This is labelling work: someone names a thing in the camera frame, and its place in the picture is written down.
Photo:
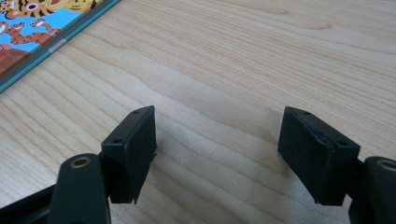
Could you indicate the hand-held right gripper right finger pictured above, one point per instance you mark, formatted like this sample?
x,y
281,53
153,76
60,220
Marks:
x,y
314,158

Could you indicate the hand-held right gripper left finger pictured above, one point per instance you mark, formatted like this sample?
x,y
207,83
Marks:
x,y
130,161

